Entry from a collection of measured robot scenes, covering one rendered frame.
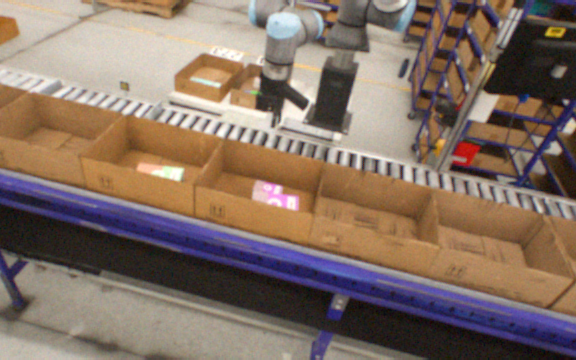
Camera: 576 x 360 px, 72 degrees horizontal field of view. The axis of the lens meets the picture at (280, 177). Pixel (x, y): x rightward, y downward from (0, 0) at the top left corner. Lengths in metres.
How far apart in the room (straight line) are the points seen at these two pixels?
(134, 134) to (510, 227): 1.46
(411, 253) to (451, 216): 0.34
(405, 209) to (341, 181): 0.27
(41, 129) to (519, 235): 1.91
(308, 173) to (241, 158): 0.26
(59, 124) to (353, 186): 1.21
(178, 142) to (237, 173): 0.26
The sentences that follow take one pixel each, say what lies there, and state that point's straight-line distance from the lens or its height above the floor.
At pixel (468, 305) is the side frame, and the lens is 1.40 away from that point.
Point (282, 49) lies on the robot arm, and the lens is 1.15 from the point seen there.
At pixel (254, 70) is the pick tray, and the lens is 2.59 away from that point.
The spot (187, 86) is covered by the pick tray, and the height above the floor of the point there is 0.81.
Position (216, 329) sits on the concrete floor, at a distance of 2.16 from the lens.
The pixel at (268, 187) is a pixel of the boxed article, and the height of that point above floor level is 0.93.
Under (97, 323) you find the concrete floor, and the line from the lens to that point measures 2.25.
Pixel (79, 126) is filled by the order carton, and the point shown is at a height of 0.94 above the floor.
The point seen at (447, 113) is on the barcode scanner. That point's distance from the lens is 2.03.
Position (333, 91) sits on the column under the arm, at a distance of 2.14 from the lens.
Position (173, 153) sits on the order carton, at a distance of 1.63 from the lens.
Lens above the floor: 1.89
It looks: 39 degrees down
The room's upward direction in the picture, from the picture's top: 10 degrees clockwise
